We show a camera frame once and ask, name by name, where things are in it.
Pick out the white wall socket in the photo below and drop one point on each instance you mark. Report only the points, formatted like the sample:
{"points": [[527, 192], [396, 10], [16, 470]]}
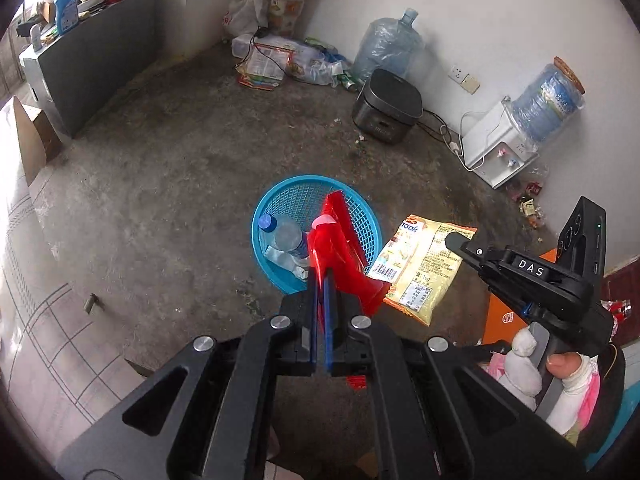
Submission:
{"points": [[456, 73]]}

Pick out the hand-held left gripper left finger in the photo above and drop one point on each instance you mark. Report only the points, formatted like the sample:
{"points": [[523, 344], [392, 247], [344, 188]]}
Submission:
{"points": [[312, 310]]}

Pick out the white plastic bag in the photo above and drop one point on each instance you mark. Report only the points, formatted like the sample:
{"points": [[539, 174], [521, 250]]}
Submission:
{"points": [[245, 12]]}

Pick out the red plastic wrapper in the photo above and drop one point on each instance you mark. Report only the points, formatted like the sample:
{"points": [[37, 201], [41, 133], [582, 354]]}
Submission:
{"points": [[345, 270]]}

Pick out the person's right hand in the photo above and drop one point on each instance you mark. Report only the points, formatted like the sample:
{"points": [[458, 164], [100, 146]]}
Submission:
{"points": [[522, 365]]}

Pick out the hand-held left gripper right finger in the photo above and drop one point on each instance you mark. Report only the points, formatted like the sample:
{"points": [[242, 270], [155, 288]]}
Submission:
{"points": [[329, 310]]}

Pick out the person's right forearm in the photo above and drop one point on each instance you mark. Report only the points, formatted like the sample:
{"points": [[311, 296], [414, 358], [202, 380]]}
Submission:
{"points": [[607, 410]]}

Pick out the red bordered snack packet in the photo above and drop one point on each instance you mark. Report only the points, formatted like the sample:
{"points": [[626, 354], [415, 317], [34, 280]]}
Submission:
{"points": [[265, 67]]}

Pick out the black rice cooker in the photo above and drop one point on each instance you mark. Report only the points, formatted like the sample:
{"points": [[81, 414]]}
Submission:
{"points": [[387, 105]]}

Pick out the pile of clear plastic bags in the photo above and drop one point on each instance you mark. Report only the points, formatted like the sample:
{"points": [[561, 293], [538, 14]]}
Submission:
{"points": [[315, 62]]}

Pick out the blue labelled water jug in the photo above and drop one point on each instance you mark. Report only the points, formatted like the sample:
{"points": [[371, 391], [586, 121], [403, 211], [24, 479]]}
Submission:
{"points": [[547, 100]]}

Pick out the white water dispenser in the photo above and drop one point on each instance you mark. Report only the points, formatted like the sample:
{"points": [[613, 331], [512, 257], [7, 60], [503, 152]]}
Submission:
{"points": [[492, 145]]}

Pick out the blue plastic basket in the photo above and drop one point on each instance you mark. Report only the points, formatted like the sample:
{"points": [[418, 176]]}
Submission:
{"points": [[300, 195]]}

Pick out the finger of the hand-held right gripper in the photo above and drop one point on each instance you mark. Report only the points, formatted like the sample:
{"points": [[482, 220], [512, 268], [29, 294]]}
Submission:
{"points": [[470, 250]]}

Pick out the orange box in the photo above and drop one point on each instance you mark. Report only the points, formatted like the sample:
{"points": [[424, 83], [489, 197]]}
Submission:
{"points": [[497, 327]]}

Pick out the grey cabinet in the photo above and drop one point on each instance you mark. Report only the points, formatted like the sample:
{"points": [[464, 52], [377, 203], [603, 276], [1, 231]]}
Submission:
{"points": [[90, 60]]}

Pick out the empty blue water jug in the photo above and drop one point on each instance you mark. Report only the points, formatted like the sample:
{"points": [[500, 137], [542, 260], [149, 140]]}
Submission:
{"points": [[385, 45]]}

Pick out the brown cardboard box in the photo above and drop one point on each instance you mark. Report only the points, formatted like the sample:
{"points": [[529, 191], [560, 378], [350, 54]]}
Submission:
{"points": [[35, 135]]}

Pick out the beige wall switch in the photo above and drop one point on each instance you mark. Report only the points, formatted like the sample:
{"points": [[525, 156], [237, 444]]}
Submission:
{"points": [[471, 84]]}

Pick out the blue detergent bottle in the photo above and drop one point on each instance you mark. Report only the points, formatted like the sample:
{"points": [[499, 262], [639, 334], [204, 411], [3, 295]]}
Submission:
{"points": [[65, 10]]}

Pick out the clear plastic water bottle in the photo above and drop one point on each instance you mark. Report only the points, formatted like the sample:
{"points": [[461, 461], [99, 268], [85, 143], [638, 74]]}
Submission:
{"points": [[287, 235]]}

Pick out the yellow snack packet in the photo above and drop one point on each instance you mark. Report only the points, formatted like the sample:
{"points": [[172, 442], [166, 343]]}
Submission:
{"points": [[425, 280]]}

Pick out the scattered candy wrappers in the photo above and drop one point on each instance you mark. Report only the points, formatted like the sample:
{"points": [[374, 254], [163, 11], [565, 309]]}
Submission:
{"points": [[527, 205]]}

